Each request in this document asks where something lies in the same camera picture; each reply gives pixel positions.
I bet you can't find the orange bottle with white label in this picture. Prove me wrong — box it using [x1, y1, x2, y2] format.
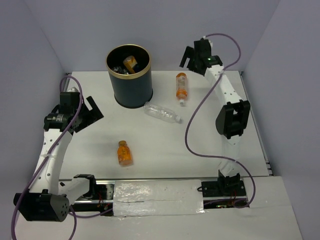
[176, 72, 188, 107]

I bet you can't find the clear bottle blue cap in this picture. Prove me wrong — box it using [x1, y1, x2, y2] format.
[111, 66, 123, 74]

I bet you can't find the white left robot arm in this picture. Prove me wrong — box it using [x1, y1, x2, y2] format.
[13, 91, 104, 222]

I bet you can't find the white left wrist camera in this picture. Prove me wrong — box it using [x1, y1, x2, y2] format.
[67, 87, 79, 93]

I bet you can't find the clear crushed bottle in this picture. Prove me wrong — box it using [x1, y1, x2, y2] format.
[143, 102, 181, 124]

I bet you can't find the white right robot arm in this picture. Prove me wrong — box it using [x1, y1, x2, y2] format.
[180, 37, 251, 198]

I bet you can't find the silver foil tape patch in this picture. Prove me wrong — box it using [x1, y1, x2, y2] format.
[113, 179, 205, 217]

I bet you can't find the small orange juice bottle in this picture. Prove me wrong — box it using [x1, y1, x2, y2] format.
[117, 140, 133, 167]

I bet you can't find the large orange milk tea bottle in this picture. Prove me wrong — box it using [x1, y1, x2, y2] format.
[123, 55, 140, 74]

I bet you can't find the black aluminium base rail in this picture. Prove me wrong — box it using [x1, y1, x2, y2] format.
[73, 178, 249, 216]

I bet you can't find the dark bin with gold rim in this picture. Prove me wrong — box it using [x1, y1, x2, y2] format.
[105, 44, 154, 109]

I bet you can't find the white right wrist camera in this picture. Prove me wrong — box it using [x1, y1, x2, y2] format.
[201, 36, 213, 50]

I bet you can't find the blue label water bottle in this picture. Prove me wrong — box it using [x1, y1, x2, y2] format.
[119, 67, 129, 75]

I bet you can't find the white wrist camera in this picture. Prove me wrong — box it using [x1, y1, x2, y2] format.
[201, 36, 213, 50]
[67, 87, 79, 93]

